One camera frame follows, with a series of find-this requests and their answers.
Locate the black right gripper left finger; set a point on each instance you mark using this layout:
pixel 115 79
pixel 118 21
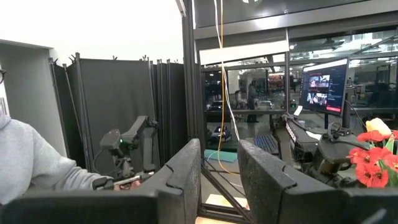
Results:
pixel 140 208

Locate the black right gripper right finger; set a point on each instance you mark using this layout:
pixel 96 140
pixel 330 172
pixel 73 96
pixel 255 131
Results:
pixel 295 208

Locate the red artificial flower bunch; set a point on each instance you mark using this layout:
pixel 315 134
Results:
pixel 370 174

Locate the orange artificial tulip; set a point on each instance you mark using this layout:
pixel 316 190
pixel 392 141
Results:
pixel 377 126

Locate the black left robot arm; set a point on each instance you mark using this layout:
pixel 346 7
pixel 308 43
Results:
pixel 298 137

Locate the person's hand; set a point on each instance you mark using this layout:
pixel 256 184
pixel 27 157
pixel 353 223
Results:
pixel 130 185

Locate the backlit computer keyboard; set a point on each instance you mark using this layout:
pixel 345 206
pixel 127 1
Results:
pixel 265 143

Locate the teal floor mat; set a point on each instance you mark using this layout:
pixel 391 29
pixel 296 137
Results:
pixel 217 155

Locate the person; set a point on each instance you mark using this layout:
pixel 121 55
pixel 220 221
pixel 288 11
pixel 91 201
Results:
pixel 31 161
pixel 252 99

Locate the black folding partition screen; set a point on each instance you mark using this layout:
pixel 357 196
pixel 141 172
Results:
pixel 118 93

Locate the black computer monitor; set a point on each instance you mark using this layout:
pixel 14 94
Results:
pixel 323 87

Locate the black aluminium rig frame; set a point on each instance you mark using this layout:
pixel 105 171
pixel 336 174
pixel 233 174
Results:
pixel 192 93

